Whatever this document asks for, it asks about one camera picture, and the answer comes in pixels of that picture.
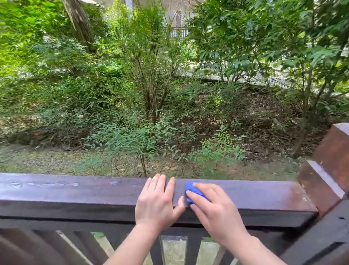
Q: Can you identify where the person's right hand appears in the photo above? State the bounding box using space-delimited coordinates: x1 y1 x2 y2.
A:
185 179 251 252

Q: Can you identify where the person's left hand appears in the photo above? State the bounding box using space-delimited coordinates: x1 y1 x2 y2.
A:
132 172 188 234

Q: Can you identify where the blue cleaning sponge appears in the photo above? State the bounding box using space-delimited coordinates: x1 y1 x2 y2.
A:
184 180 211 205

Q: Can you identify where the person's right forearm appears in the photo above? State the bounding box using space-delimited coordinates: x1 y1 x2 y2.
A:
226 231 292 265

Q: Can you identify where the person's left forearm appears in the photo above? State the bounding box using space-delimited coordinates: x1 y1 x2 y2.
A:
80 222 167 265

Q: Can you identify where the small green sapling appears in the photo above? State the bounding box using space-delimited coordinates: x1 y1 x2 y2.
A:
82 118 184 183

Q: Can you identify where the brown wooden railing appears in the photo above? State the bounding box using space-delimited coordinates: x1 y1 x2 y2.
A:
0 146 323 265

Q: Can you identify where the thin-stemmed green shrub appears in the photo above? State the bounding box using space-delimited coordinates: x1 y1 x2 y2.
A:
101 0 201 129

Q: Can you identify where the grey building with balcony railing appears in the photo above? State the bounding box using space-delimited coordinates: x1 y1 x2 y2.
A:
77 0 216 47

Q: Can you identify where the large tree trunk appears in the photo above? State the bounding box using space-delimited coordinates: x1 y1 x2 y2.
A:
59 0 98 55

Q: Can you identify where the leafy green tree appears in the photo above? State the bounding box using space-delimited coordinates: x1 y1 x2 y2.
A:
184 0 349 166

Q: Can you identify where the brown wooden corner post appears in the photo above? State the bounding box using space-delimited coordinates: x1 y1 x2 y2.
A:
271 122 349 265

